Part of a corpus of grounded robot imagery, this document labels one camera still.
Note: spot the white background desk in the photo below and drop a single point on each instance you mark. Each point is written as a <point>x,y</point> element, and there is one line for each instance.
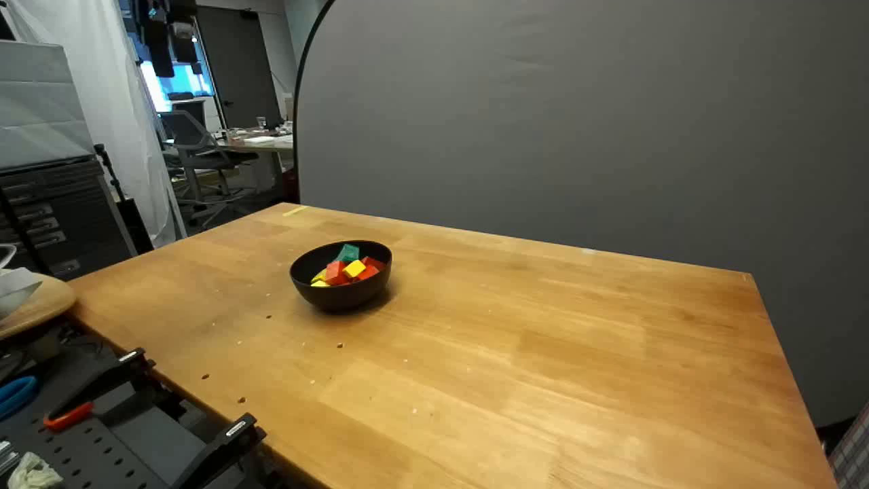
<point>259,143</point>

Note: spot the grey fabric backdrop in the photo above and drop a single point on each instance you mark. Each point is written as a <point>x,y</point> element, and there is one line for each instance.
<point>588,117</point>

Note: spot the grey panel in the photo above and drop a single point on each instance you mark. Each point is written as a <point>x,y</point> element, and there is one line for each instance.
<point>41,98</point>

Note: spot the black perforated breadboard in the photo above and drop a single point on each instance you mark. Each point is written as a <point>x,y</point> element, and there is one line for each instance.
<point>99,458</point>

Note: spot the bright blue monitor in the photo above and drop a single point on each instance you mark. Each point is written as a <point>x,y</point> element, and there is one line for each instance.
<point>177,82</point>

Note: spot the white curtain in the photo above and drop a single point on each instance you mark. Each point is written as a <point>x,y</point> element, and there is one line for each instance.
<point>109,98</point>

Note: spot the yellow wooden block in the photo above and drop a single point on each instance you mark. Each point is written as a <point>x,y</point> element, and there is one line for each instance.
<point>354,271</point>

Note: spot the green wooden block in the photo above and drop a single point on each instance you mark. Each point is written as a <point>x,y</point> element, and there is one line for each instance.
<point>348,253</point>

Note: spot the black folded stand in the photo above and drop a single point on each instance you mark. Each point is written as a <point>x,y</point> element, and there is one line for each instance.
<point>126,214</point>

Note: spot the round wooden board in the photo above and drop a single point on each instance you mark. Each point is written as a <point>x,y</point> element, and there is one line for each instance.
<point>41,306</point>

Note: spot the grey striped fabric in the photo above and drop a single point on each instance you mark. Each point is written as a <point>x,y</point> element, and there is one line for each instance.
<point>854,452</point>

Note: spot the black bowl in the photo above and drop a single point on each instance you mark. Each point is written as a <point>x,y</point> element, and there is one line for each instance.
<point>342,297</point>

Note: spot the black equipment case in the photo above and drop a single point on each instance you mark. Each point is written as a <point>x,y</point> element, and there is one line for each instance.
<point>56,219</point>

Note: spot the dark door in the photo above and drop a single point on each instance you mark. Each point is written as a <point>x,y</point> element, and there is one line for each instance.
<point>239,63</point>

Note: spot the white crumpled lump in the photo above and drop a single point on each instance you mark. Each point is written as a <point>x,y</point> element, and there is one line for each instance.
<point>30,473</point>

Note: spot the white cloth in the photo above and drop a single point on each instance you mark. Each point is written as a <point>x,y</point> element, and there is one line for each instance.
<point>16,289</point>

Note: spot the black office chair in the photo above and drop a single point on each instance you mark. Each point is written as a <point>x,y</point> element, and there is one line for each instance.
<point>191,150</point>

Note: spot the black hanging equipment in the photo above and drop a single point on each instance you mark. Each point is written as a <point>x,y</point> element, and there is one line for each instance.
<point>186,32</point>
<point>158,41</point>

